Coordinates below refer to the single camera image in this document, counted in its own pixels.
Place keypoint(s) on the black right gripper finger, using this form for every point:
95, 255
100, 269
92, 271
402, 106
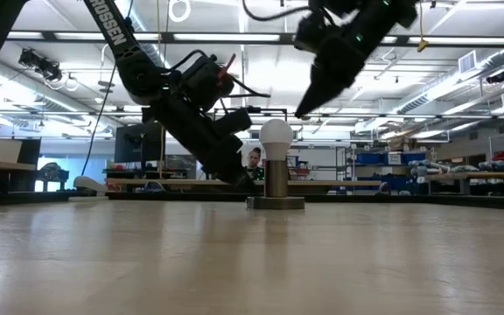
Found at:
337, 70

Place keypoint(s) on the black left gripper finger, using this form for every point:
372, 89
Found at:
239, 177

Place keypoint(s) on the metal lamp socket base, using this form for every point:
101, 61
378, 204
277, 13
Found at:
276, 179

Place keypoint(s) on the white lightbulb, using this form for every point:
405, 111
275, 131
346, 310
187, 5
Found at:
276, 135

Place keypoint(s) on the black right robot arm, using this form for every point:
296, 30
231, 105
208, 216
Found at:
392, 13

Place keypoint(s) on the person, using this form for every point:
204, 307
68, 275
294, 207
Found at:
254, 157

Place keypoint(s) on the white LED light strip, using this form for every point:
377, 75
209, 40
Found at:
24, 35
234, 37
462, 40
389, 39
77, 36

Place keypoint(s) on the large wooden desk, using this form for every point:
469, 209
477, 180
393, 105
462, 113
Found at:
169, 181

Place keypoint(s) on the black computer monitor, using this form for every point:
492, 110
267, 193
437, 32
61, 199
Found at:
129, 144

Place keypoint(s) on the small blue object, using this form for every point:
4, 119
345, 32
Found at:
153, 187

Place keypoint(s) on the blue storage bin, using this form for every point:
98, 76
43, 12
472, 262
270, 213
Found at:
401, 184
370, 158
414, 157

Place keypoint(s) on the brown cardboard box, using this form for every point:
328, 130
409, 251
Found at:
398, 143

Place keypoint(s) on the white label card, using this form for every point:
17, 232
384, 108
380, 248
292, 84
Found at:
394, 158

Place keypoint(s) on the white ceiling vent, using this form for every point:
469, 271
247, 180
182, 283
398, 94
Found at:
467, 62

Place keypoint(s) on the blue white rolled bundle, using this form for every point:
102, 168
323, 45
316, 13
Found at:
501, 166
427, 168
462, 168

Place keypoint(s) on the dark background machine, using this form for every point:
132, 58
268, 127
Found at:
53, 172

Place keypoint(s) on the black cabinet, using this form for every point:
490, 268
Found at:
29, 162

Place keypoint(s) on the wooden workbench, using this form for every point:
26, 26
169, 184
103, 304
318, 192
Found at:
475, 176

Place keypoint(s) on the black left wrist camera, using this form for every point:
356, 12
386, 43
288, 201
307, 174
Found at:
206, 81

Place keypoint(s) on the thin black frame rail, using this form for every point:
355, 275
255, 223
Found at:
366, 116

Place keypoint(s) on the black overhead frame beam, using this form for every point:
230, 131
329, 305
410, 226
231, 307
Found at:
166, 38

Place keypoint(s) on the silver ceiling duct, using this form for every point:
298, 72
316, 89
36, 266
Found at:
453, 83

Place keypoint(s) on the black ceiling camera cluster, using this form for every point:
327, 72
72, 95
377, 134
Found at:
39, 65

